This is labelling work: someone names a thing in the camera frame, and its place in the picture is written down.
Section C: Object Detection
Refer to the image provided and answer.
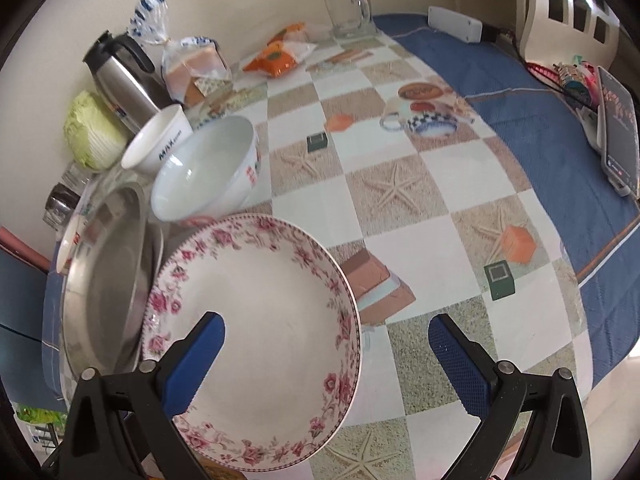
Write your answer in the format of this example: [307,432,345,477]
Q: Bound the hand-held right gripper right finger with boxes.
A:
[428,312,593,480]

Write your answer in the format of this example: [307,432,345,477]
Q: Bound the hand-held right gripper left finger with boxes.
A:
[41,311,226,480]

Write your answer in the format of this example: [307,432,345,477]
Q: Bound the pink floral rimmed plate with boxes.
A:
[141,213,362,472]

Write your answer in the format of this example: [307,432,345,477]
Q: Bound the checkered printed tablecloth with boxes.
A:
[45,25,591,480]

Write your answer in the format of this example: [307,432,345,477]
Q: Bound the small white plate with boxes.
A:
[56,215,86,276]

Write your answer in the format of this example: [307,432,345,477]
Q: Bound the green plastic bag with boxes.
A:
[15,404,67,428]

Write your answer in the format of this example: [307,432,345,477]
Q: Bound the white bowl with red print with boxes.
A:
[150,115,262,228]

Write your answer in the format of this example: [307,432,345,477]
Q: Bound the napa cabbage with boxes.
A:
[63,91,132,171]

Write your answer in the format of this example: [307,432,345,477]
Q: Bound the stainless steel thermos jug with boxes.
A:
[82,30,173,133]

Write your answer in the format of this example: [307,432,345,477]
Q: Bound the smartphone with lit screen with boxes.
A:
[596,66,640,196]

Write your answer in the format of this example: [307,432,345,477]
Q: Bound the bagged sliced bread loaf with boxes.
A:
[131,0,233,108]

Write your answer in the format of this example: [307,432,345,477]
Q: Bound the blue blanket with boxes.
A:
[0,14,640,406]

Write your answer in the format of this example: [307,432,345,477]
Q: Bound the orange snack packet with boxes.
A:
[266,22,307,46]
[243,42,317,78]

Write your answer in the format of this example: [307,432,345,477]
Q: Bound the colourful small trinkets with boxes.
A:
[530,57,601,107]

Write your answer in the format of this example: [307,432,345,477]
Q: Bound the white power strip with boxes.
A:
[428,6,485,43]

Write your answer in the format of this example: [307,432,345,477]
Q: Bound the white wooden furniture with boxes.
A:
[450,0,626,68]

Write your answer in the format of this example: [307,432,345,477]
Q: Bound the clear glass mug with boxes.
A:
[321,0,376,39]

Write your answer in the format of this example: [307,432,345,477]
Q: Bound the black cable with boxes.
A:
[481,24,601,111]

